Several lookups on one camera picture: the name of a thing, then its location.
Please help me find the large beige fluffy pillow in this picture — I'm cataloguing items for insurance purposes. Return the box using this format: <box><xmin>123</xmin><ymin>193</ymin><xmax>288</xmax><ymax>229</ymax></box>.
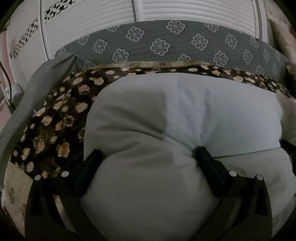
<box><xmin>266</xmin><ymin>5</ymin><xmax>296</xmax><ymax>63</ymax></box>

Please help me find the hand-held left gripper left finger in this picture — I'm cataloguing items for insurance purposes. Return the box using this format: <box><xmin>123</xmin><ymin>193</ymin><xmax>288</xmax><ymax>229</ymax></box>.
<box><xmin>24</xmin><ymin>149</ymin><xmax>102</xmax><ymax>241</ymax></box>

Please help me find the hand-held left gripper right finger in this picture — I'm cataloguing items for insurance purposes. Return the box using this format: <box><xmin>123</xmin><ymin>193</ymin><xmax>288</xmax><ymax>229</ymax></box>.
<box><xmin>193</xmin><ymin>146</ymin><xmax>273</xmax><ymax>241</ymax></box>

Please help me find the beige patterned bedspread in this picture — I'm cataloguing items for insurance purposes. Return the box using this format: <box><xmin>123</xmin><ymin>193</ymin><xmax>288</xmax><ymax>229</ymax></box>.
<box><xmin>0</xmin><ymin>61</ymin><xmax>296</xmax><ymax>241</ymax></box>

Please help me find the white pillow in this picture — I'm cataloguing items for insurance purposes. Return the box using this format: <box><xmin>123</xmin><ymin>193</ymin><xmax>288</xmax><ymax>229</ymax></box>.
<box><xmin>79</xmin><ymin>74</ymin><xmax>292</xmax><ymax>241</ymax></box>

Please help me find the brown floral blanket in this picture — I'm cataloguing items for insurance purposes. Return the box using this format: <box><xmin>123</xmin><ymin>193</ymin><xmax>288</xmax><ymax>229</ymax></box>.
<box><xmin>13</xmin><ymin>61</ymin><xmax>294</xmax><ymax>179</ymax></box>

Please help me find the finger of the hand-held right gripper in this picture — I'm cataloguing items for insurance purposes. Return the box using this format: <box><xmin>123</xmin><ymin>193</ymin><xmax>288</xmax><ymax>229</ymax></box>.
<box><xmin>279</xmin><ymin>139</ymin><xmax>296</xmax><ymax>163</ymax></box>

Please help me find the grey patterned mattress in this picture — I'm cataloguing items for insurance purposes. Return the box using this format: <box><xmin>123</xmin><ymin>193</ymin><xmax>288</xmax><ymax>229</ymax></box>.
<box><xmin>55</xmin><ymin>19</ymin><xmax>289</xmax><ymax>80</ymax></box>

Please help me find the black cable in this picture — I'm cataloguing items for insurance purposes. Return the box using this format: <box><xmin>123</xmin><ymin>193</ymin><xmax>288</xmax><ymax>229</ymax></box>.
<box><xmin>0</xmin><ymin>61</ymin><xmax>13</xmax><ymax>109</ymax></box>

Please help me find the grey pillow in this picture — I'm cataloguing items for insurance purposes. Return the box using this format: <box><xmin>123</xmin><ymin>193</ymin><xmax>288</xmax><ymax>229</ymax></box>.
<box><xmin>0</xmin><ymin>53</ymin><xmax>78</xmax><ymax>190</ymax></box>

